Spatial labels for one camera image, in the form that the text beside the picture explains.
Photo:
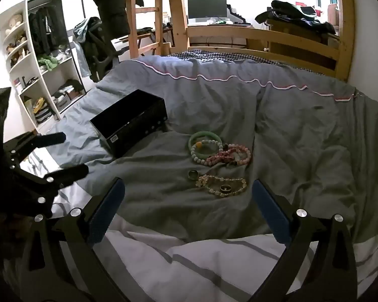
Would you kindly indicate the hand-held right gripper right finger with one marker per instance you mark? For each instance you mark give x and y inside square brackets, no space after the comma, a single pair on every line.
[271,214]

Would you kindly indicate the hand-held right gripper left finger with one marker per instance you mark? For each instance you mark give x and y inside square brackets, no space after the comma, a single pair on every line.
[106,209]

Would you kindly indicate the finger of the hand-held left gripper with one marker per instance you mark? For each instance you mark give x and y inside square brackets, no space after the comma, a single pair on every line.
[69,174]
[50,139]

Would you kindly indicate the black rectangular box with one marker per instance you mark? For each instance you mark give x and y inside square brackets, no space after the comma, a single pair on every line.
[129,113]

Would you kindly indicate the green jade bangle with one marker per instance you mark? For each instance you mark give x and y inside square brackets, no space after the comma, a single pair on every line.
[205,133]

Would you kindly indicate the white shelving unit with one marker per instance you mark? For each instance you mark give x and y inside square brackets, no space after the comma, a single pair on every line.
[31,69]

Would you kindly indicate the green cloth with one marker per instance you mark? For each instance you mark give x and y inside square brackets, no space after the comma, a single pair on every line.
[48,62]

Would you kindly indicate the grey duvet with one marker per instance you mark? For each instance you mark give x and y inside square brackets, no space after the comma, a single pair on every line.
[302,132]

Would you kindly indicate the white striped bed sheet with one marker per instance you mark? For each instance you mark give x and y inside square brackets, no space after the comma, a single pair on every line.
[192,264]

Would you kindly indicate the black office chair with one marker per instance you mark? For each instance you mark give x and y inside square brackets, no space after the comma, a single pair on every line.
[96,48]

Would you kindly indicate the plush toys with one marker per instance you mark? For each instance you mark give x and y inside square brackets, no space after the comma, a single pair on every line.
[14,22]

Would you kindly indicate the light blue shirt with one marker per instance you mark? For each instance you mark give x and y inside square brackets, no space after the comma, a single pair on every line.
[78,37]

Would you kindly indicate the hanging dark clothes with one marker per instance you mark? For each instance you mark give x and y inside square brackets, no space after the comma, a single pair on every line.
[47,28]

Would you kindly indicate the wooden folding table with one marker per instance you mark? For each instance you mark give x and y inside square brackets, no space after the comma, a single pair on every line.
[145,33]

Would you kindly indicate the wooden bed ladder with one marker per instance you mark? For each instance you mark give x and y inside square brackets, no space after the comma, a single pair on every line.
[132,22]

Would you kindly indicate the hanging black coat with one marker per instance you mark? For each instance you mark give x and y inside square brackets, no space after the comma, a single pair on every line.
[110,6]

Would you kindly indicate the checkered bed sheet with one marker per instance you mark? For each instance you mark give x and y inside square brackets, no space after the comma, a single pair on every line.
[214,56]

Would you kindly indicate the cluttered desk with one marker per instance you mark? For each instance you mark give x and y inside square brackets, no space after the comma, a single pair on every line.
[204,22]

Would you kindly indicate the pile of dark clothes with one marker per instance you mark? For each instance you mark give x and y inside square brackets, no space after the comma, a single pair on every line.
[289,12]

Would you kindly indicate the black computer monitor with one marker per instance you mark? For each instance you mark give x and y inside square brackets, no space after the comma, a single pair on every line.
[208,8]

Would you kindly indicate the wooden bunk bed frame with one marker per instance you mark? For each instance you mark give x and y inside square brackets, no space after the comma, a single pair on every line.
[346,22]

